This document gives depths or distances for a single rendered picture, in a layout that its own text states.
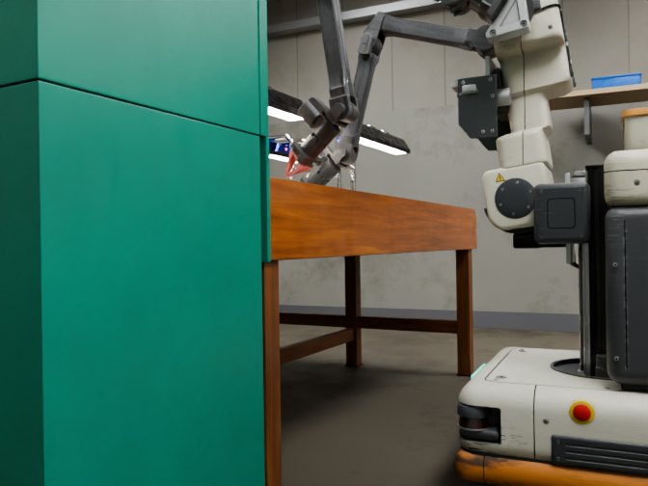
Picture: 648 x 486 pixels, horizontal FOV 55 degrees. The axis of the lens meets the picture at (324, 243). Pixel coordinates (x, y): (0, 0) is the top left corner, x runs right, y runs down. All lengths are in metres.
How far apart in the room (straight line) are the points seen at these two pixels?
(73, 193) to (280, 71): 4.45
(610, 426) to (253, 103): 1.01
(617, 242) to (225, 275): 0.85
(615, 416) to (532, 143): 0.68
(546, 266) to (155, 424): 3.70
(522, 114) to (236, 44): 0.81
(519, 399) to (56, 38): 1.18
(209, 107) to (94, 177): 0.31
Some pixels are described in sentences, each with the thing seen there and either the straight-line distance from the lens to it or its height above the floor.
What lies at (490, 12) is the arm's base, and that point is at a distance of 1.62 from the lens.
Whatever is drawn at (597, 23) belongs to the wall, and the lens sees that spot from 4.72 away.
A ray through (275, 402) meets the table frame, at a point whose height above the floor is 0.26.
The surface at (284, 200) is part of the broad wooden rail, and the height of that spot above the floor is 0.72.
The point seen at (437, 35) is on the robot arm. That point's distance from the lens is 2.14.
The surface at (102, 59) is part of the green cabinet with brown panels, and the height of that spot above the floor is 0.89.
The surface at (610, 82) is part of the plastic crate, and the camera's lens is 4.18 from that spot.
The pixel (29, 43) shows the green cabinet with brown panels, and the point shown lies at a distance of 0.96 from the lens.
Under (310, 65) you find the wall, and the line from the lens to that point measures 5.20.
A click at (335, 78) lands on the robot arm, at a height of 1.06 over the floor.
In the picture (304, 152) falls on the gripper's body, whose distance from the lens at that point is 1.76.
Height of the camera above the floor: 0.62
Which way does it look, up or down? level
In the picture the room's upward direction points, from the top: 1 degrees counter-clockwise
